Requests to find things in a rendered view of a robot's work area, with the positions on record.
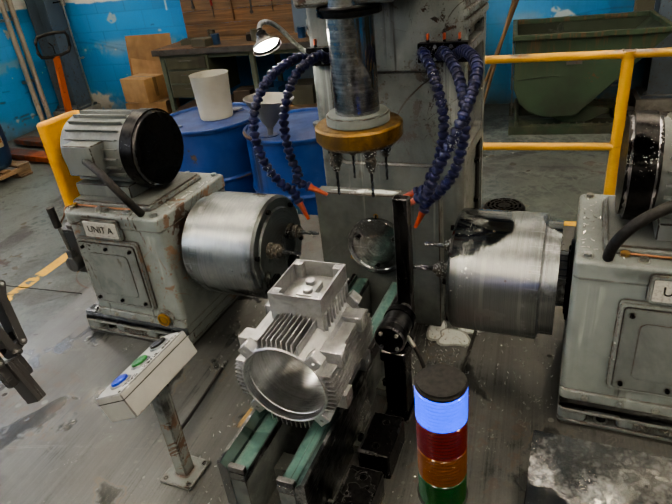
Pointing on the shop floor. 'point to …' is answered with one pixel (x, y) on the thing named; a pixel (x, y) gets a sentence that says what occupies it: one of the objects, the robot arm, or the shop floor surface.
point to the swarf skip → (619, 37)
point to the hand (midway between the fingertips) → (21, 380)
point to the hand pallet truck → (63, 104)
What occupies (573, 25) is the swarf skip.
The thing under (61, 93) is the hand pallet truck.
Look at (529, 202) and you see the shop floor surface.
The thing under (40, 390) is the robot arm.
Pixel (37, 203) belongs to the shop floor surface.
